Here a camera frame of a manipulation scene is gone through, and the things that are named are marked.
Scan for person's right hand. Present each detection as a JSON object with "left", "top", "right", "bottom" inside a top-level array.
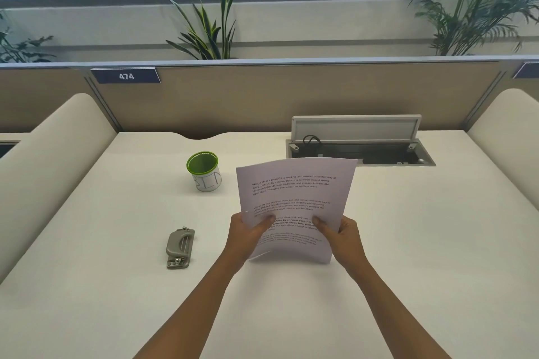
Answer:
[{"left": 312, "top": 216, "right": 369, "bottom": 273}]

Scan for person's left hand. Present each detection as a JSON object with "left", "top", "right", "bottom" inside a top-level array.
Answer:
[{"left": 222, "top": 211, "right": 277, "bottom": 268}]

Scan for printed white paper sheets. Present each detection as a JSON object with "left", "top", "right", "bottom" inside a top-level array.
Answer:
[{"left": 236, "top": 158, "right": 358, "bottom": 264}]

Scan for person's left forearm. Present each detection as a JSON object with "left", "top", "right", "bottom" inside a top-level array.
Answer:
[{"left": 134, "top": 251, "right": 249, "bottom": 359}]

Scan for person's right forearm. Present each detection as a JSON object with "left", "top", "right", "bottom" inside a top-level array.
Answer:
[{"left": 343, "top": 254, "right": 452, "bottom": 359}]

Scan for white cup with green rim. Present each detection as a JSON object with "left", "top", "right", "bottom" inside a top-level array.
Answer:
[{"left": 186, "top": 151, "right": 222, "bottom": 194}]

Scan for grey metal hole punch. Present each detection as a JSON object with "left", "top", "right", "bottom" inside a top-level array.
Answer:
[{"left": 166, "top": 227, "right": 196, "bottom": 270}]

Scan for beige desk back partition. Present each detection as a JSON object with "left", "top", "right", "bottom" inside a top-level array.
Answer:
[{"left": 0, "top": 55, "right": 539, "bottom": 141}]

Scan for snake plant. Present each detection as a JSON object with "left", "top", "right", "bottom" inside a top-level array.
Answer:
[{"left": 164, "top": 0, "right": 239, "bottom": 61}]

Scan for blue desk number label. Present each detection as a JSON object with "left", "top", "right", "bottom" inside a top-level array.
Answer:
[
  {"left": 512, "top": 62, "right": 539, "bottom": 80},
  {"left": 91, "top": 68, "right": 161, "bottom": 84}
]

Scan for cream curved side divider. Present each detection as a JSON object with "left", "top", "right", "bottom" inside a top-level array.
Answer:
[
  {"left": 0, "top": 93, "right": 118, "bottom": 284},
  {"left": 467, "top": 88, "right": 539, "bottom": 204}
]

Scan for palm plant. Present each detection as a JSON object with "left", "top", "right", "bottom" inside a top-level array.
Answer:
[{"left": 408, "top": 0, "right": 539, "bottom": 56}]

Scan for dark green leafy plant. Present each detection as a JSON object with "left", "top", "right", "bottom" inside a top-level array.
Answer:
[{"left": 0, "top": 11, "right": 57, "bottom": 63}]

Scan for recessed desk cable tray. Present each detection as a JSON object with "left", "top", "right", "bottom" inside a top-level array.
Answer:
[{"left": 286, "top": 139, "right": 436, "bottom": 167}]

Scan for grey desk cable box lid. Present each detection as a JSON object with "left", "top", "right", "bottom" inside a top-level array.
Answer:
[{"left": 291, "top": 115, "right": 422, "bottom": 146}]

